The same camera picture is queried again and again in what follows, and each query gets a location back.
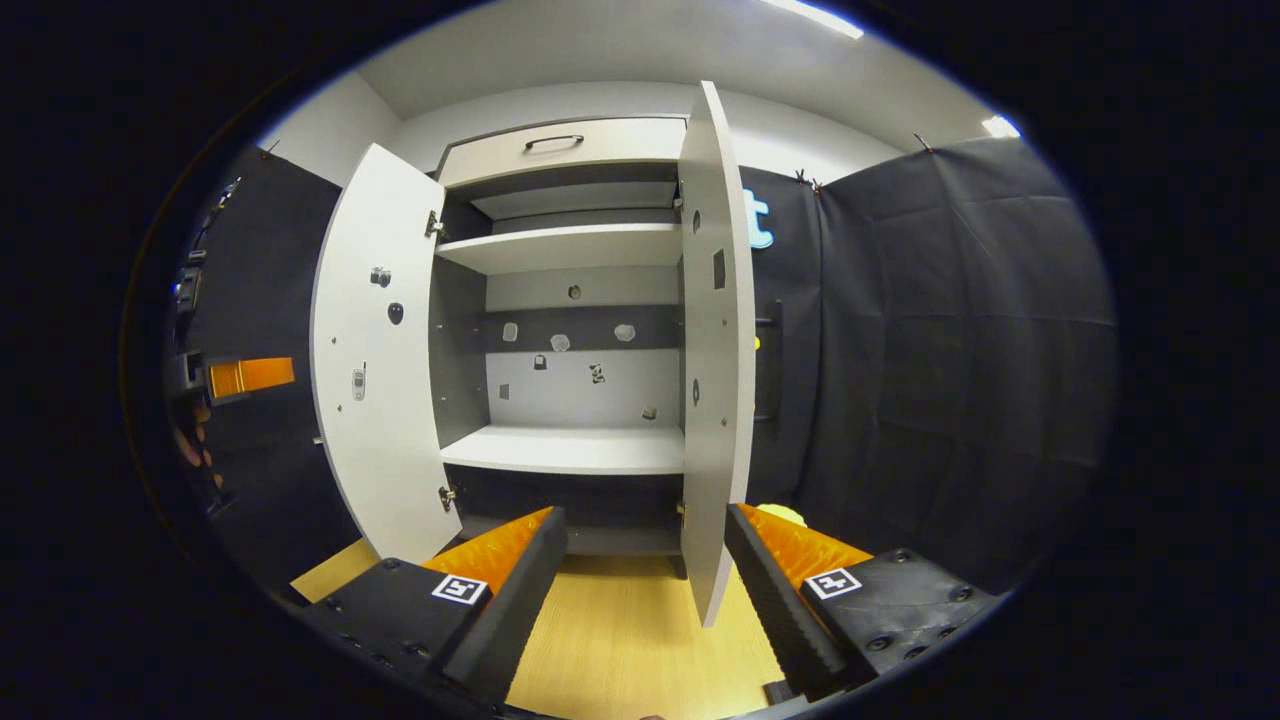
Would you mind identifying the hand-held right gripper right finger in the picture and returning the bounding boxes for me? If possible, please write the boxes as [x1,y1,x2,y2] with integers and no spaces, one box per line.
[723,503,1001,703]

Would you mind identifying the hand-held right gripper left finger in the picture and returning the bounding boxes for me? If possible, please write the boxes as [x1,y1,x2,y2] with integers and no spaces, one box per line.
[300,505,569,706]

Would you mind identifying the white cabinet door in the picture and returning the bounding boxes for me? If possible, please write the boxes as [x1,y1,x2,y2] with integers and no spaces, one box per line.
[310,143,463,564]
[678,80,758,628]

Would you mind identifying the white double-door shoe cabinet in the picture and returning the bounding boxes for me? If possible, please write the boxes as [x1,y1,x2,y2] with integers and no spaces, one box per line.
[428,115,701,581]

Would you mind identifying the black door handle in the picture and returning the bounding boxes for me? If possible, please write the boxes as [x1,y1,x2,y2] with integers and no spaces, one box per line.
[755,300,784,423]

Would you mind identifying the white cabinet shelf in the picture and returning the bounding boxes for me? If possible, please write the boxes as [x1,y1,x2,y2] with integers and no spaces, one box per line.
[435,222,684,276]
[440,425,687,476]

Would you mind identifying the white cabinet drawer front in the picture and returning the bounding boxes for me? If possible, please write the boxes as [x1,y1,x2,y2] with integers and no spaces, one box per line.
[437,117,689,189]

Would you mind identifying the black backdrop cloth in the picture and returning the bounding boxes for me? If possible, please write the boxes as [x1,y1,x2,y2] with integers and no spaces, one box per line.
[175,135,1119,601]

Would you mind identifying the long ceiling light strip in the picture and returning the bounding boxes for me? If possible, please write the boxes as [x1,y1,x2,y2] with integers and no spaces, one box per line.
[760,0,866,41]

